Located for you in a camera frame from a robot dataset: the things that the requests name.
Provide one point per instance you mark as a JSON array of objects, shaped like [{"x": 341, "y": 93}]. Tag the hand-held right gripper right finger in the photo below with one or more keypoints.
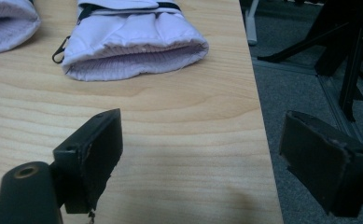
[{"x": 319, "y": 158}]

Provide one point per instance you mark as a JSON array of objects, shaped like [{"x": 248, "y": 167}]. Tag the white metal stand frame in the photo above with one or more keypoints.
[{"x": 250, "y": 21}]

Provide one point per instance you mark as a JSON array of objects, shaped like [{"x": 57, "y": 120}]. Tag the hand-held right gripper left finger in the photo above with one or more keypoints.
[{"x": 89, "y": 161}]

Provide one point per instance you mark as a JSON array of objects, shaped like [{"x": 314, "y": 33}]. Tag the lilac and white ski glove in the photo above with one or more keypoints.
[
  {"x": 129, "y": 34},
  {"x": 5, "y": 21}
]

